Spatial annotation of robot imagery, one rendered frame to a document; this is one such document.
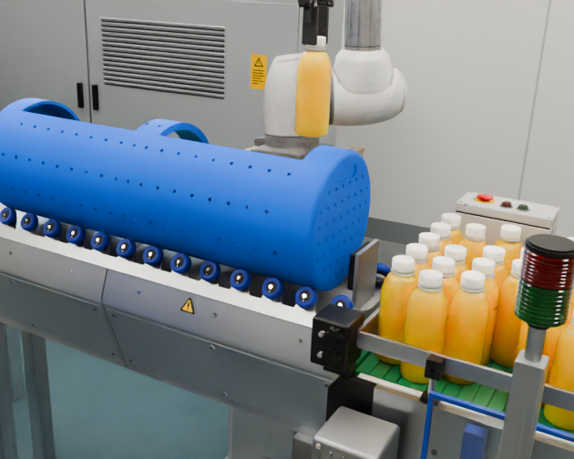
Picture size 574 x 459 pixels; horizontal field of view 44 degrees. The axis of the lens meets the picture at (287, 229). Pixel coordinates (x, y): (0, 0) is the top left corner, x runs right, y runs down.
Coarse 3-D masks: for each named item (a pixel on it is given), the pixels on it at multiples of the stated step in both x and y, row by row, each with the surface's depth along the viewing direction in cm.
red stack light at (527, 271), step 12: (528, 252) 85; (528, 264) 86; (540, 264) 84; (552, 264) 84; (564, 264) 84; (528, 276) 86; (540, 276) 85; (552, 276) 84; (564, 276) 84; (552, 288) 84; (564, 288) 85
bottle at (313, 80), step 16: (320, 48) 137; (304, 64) 138; (320, 64) 137; (304, 80) 138; (320, 80) 138; (304, 96) 139; (320, 96) 139; (304, 112) 140; (320, 112) 140; (304, 128) 141; (320, 128) 141
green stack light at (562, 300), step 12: (528, 288) 86; (540, 288) 85; (516, 300) 89; (528, 300) 86; (540, 300) 85; (552, 300) 85; (564, 300) 85; (516, 312) 89; (528, 312) 87; (540, 312) 86; (552, 312) 86; (564, 312) 86; (540, 324) 86; (552, 324) 86
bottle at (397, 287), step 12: (396, 276) 123; (408, 276) 123; (384, 288) 124; (396, 288) 122; (408, 288) 122; (384, 300) 124; (396, 300) 123; (384, 312) 125; (396, 312) 123; (384, 324) 125; (396, 324) 124; (384, 336) 126; (396, 336) 125; (384, 360) 127; (396, 360) 126
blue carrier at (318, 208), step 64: (0, 128) 165; (64, 128) 158; (192, 128) 159; (0, 192) 169; (64, 192) 156; (128, 192) 147; (192, 192) 140; (256, 192) 133; (320, 192) 129; (192, 256) 152; (256, 256) 137; (320, 256) 134
